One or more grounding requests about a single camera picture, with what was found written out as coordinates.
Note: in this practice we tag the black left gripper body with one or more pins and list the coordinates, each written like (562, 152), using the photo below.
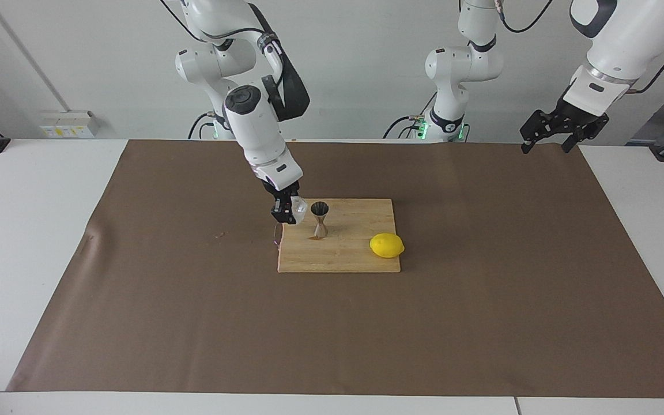
(568, 122)

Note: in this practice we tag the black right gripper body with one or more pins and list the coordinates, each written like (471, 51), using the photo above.
(281, 193)

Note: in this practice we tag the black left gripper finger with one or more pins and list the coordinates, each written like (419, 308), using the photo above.
(527, 146)
(569, 144)

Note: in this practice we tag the small clear glass cup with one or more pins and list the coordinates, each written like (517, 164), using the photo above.
(300, 210)

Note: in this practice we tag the steel double jigger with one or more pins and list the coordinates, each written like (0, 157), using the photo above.
(320, 227)

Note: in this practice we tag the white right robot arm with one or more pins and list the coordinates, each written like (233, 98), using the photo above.
(254, 127)

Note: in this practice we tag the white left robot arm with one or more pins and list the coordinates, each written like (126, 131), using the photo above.
(626, 52)

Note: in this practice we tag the wooden cutting board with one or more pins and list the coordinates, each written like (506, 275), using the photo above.
(355, 259)

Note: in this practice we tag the yellow lemon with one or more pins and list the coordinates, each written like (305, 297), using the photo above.
(387, 245)

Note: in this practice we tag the brown paper table mat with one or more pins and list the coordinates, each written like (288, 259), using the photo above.
(193, 323)

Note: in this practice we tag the white wall socket box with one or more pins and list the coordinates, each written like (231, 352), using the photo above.
(70, 124)

